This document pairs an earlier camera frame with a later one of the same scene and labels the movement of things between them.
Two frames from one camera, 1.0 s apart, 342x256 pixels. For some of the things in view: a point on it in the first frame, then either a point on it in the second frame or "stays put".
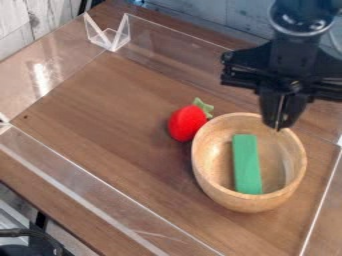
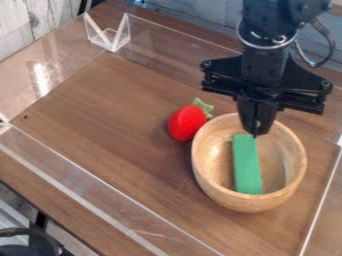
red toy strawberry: [186, 119] stays put
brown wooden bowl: [284, 159] stays put
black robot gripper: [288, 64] -> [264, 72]
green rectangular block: [246, 164] stays put
